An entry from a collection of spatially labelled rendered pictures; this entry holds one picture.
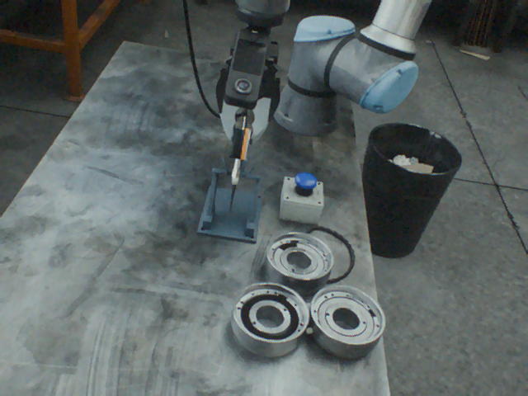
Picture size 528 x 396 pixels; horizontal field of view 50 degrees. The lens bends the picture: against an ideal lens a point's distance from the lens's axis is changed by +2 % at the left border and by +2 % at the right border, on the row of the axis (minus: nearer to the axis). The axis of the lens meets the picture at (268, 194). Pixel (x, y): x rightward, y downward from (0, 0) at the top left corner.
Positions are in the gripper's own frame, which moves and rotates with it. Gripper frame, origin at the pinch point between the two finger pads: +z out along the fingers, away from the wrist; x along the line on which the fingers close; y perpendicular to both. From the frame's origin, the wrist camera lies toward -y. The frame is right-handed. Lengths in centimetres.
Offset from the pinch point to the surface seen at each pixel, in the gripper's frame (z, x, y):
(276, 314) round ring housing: 14.1, -9.4, -22.6
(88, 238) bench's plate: 15.6, 21.0, -11.8
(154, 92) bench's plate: 15.5, 22.6, 37.9
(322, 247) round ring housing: 12.3, -15.6, -8.9
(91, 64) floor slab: 95, 94, 202
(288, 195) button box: 11.0, -9.3, 1.9
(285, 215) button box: 14.5, -9.4, 0.3
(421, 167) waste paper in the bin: 60, -62, 97
